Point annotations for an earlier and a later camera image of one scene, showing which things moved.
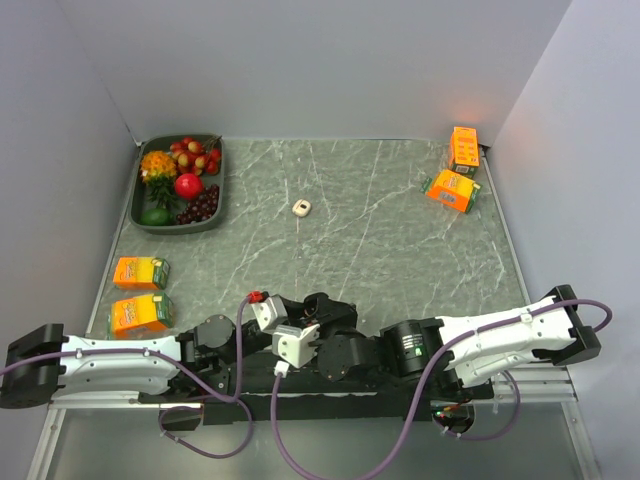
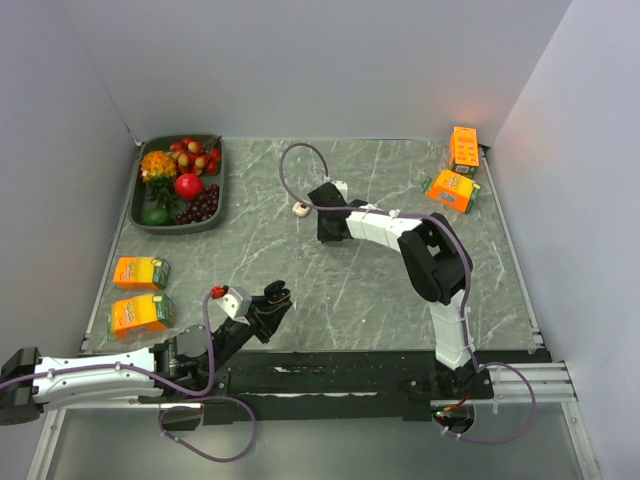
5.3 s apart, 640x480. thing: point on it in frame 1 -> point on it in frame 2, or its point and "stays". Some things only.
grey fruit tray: (141, 199) stays
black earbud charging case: (316, 305) -> (275, 292)
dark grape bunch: (202, 208) stays
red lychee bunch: (194, 158) stays
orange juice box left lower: (143, 313) stays
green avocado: (157, 217) stays
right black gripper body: (339, 320) -> (323, 233)
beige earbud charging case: (301, 207) stays
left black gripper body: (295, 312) -> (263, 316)
